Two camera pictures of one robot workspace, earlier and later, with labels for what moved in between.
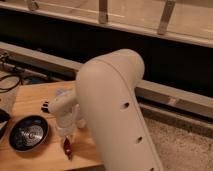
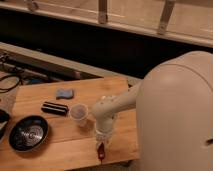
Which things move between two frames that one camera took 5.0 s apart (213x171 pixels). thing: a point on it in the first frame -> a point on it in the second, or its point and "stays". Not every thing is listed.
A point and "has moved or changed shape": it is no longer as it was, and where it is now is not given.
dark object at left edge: (4, 121) stays
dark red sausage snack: (67, 147) has moved or changed shape
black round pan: (27, 133) stays
